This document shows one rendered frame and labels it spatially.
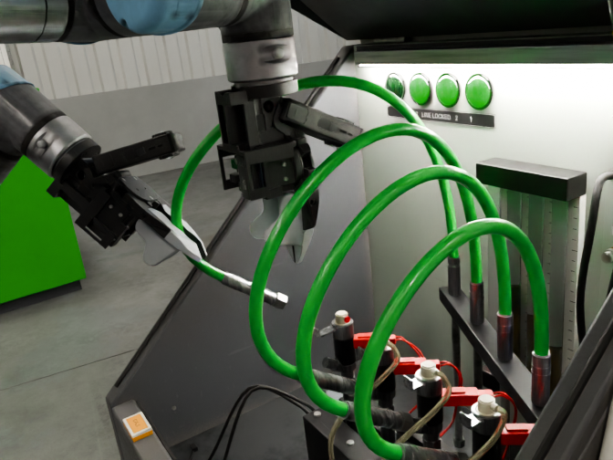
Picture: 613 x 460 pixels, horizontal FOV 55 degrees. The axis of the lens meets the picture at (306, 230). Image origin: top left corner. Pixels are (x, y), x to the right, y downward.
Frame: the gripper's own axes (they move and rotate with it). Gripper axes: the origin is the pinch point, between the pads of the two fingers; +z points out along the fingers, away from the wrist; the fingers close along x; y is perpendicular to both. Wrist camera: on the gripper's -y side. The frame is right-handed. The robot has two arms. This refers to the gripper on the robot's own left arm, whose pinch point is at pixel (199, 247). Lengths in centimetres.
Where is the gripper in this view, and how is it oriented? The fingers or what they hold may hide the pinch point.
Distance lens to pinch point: 79.3
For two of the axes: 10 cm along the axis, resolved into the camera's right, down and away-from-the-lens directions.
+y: -6.5, 7.4, 1.4
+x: -0.8, 1.2, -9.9
